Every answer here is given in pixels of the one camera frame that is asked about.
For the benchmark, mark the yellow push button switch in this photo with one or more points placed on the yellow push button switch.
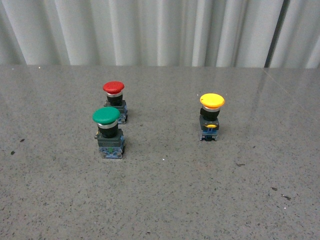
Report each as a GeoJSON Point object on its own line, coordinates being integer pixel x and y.
{"type": "Point", "coordinates": [208, 117]}

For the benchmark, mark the white pleated curtain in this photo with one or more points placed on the white pleated curtain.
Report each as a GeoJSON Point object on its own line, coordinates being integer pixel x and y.
{"type": "Point", "coordinates": [215, 33]}

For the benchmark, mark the green push button switch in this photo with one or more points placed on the green push button switch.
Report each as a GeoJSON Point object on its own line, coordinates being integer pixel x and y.
{"type": "Point", "coordinates": [110, 138]}

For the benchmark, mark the red push button switch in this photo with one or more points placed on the red push button switch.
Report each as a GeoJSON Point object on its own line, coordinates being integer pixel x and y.
{"type": "Point", "coordinates": [115, 99]}

